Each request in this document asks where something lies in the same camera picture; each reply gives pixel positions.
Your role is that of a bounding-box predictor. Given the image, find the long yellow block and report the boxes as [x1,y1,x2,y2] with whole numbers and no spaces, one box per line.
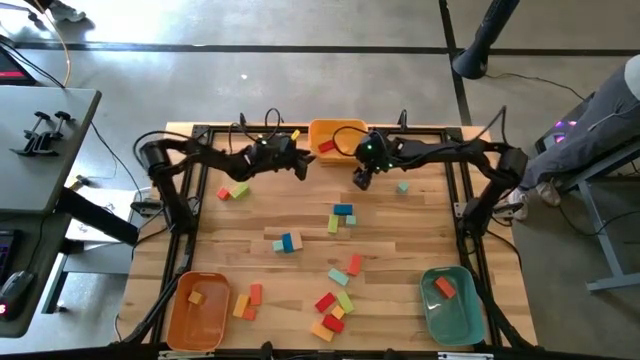
[232,293,251,319]

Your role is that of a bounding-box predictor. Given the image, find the yellow hanging cable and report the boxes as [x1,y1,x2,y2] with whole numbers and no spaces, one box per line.
[33,0,73,89]

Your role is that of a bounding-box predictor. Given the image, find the teal plastic bin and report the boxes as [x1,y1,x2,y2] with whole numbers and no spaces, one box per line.
[418,264,487,347]

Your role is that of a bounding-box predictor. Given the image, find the grey side desk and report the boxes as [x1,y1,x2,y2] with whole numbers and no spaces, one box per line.
[0,84,103,217]

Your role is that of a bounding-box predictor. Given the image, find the black desk clamp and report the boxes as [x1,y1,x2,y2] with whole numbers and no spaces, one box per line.
[33,109,73,156]
[9,110,53,158]

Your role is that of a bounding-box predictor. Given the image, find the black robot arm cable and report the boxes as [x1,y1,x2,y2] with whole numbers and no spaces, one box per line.
[330,124,374,157]
[227,106,286,146]

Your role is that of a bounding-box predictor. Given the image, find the black keyboard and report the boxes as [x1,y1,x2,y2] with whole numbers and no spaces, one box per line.
[0,228,23,287]

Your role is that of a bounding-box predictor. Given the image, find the person's torso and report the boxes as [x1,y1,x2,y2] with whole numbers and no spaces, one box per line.
[623,52,640,101]

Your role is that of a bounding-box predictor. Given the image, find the thin black cable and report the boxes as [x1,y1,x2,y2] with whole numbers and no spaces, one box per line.
[483,71,587,102]

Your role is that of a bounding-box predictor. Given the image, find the yellow-orange block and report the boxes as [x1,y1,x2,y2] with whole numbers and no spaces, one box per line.
[309,321,335,344]

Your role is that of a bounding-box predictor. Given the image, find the white paper sheet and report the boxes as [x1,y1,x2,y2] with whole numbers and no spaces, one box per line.
[63,187,151,247]

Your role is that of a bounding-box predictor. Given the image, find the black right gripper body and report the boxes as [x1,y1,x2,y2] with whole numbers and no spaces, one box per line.
[354,128,399,174]

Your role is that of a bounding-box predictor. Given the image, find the grey metal desk frame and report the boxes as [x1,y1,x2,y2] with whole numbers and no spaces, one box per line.
[562,142,640,295]

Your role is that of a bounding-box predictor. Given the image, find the laptop with red screen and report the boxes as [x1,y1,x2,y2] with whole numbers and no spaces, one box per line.
[0,44,38,88]

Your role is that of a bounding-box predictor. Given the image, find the black computer mouse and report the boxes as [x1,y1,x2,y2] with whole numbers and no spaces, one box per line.
[0,269,36,322]

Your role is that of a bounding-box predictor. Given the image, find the yellow plastic bin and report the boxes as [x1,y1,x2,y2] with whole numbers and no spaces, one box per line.
[307,118,369,167]

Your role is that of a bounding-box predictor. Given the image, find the orange plastic bin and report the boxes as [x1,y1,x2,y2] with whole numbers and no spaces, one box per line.
[165,270,232,353]

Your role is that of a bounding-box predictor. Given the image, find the computer tower with lights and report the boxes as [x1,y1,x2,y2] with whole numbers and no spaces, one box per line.
[532,112,584,157]

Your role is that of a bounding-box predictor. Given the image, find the silver frame bracket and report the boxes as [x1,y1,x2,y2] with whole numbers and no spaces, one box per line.
[157,350,217,360]
[436,351,495,360]

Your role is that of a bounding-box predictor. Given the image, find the black diagonal desk beam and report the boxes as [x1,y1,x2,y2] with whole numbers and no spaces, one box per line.
[53,185,142,247]

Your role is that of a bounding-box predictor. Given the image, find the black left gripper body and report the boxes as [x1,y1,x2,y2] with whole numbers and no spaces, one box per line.
[247,134,302,174]

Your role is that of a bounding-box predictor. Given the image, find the black floor stand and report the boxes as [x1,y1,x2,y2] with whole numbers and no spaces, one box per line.
[450,0,522,81]

